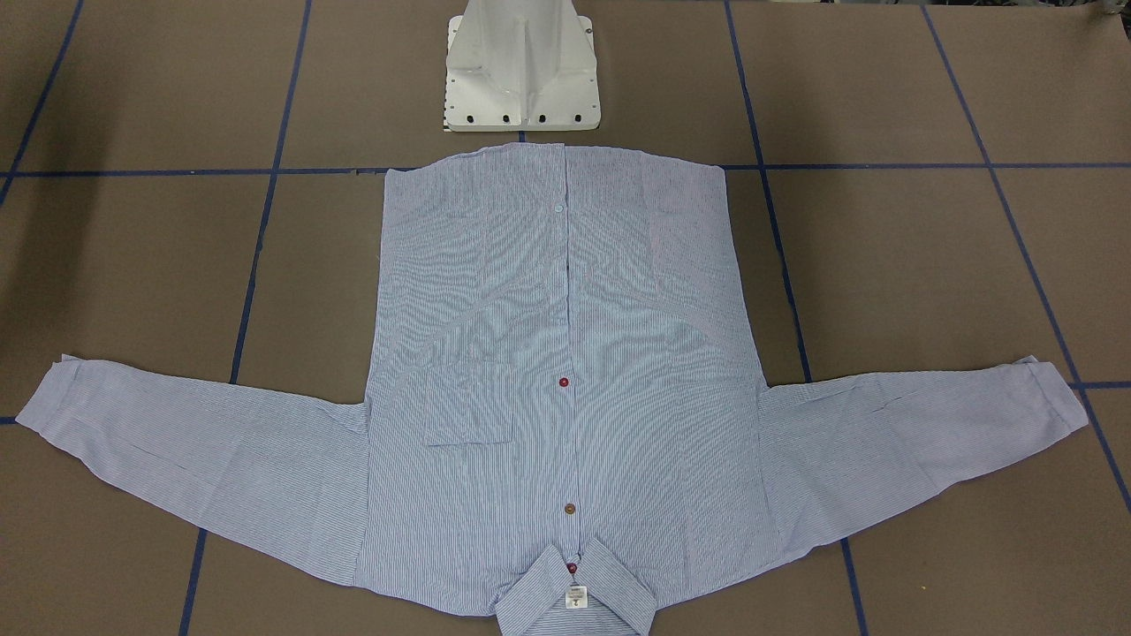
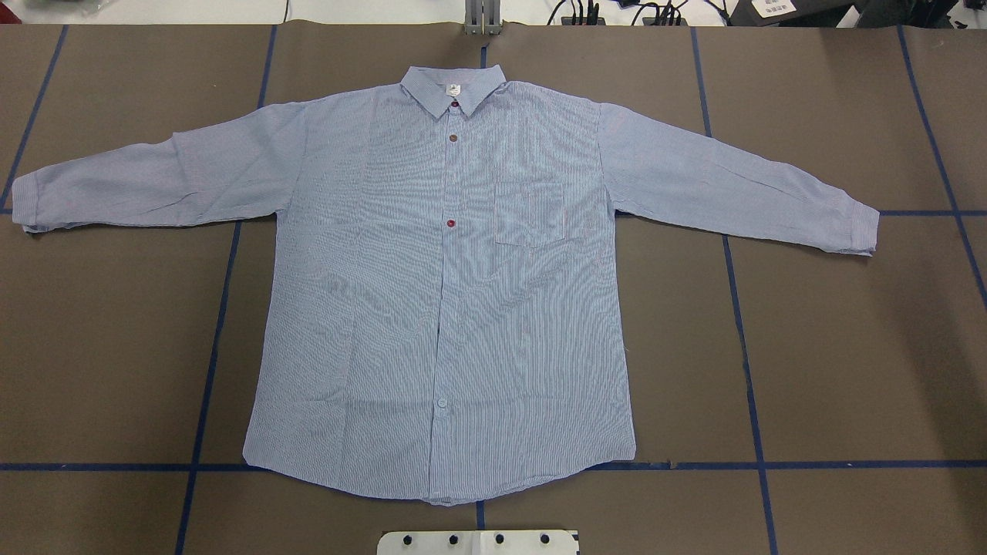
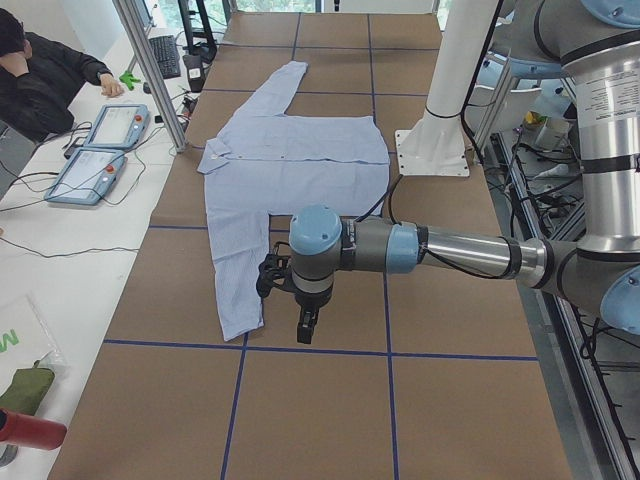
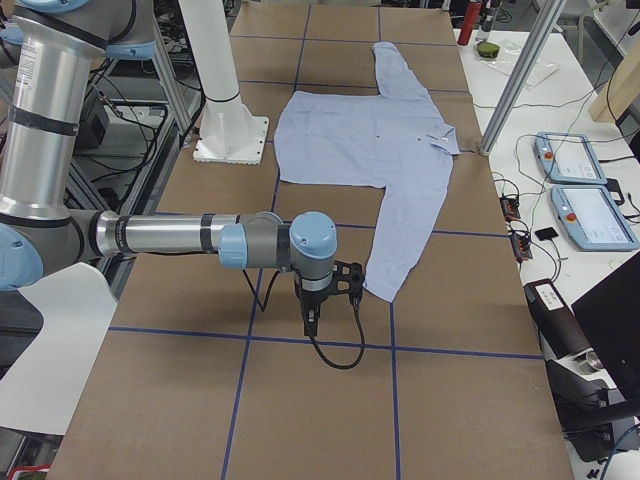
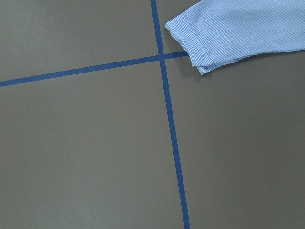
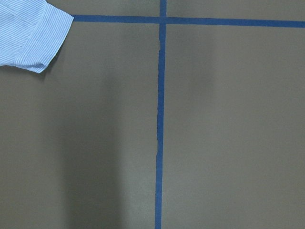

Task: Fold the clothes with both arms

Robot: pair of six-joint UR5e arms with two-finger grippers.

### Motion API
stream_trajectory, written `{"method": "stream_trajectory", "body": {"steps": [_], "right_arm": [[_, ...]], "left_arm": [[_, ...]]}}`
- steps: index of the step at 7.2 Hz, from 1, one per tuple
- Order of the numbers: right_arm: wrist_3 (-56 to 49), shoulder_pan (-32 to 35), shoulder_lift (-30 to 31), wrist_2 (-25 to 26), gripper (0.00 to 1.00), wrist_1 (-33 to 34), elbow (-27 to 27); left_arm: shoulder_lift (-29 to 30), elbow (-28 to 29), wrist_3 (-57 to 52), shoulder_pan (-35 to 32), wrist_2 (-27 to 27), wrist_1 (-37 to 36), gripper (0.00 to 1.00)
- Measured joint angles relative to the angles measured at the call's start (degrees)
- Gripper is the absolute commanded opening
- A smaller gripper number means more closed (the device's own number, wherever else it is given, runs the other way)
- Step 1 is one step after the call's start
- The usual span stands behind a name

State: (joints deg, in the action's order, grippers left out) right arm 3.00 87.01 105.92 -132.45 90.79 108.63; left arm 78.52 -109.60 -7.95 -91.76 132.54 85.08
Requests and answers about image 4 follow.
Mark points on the upper teach pendant tablet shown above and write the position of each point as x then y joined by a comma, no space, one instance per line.
568,159

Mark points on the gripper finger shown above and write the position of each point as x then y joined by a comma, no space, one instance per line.
311,320

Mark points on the aluminium frame post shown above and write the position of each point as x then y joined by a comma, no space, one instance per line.
534,44

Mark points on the lower teach pendant tablet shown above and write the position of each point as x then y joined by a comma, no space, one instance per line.
591,219

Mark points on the white chair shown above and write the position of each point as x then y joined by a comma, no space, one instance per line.
42,389

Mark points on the black box with label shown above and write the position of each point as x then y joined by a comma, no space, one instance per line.
554,319

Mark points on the teach pendant tablet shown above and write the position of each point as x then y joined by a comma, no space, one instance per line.
568,159
591,219

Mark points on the green pouch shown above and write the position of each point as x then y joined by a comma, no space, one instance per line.
487,50

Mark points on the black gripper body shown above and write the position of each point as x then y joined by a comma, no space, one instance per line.
313,298

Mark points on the orange circuit board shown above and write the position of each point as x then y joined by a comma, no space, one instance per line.
510,208

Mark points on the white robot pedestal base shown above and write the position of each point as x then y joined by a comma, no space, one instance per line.
228,131

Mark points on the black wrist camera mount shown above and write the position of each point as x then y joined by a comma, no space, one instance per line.
348,279

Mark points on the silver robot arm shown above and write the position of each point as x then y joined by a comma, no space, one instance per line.
63,202

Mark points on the black monitor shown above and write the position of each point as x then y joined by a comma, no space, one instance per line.
608,315

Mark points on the light blue striped shirt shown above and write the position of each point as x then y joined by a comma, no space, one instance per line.
397,141

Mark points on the red bottle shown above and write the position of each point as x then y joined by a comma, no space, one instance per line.
469,21

